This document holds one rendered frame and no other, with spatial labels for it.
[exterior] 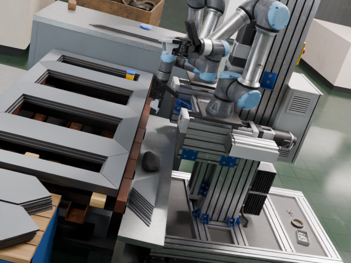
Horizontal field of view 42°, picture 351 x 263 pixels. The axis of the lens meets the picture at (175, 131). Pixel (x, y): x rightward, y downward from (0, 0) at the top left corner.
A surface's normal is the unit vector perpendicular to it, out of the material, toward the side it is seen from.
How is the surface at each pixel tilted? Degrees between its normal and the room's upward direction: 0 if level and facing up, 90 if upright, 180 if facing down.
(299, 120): 90
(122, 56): 90
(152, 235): 0
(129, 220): 0
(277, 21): 83
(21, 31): 90
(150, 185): 0
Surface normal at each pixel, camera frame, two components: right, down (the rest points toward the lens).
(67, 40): -0.05, 0.43
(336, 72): -0.96, -0.15
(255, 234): 0.25, -0.87
